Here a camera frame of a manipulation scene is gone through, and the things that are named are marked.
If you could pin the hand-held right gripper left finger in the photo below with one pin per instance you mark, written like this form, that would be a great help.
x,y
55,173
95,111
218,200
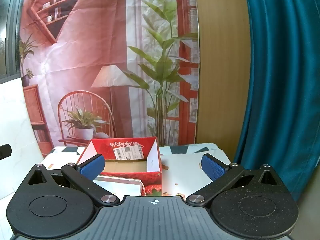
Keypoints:
x,y
92,167

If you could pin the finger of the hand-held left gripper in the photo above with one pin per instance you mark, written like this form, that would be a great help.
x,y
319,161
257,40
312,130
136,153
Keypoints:
x,y
5,152

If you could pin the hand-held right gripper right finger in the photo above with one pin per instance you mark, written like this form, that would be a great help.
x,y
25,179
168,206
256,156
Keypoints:
x,y
212,167

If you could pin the white cloth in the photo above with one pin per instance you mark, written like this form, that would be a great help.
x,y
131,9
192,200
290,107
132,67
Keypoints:
x,y
120,186

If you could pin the red cardboard box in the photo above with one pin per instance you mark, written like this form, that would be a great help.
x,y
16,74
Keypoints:
x,y
130,166

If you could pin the printed tablecloth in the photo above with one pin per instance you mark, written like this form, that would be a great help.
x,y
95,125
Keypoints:
x,y
185,165

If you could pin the teal curtain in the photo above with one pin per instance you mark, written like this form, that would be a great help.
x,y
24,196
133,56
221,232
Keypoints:
x,y
282,80

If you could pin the dark window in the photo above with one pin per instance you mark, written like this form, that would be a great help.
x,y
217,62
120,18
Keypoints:
x,y
7,30

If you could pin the printed wall backdrop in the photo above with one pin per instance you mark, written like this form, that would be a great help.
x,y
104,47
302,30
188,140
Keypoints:
x,y
105,42

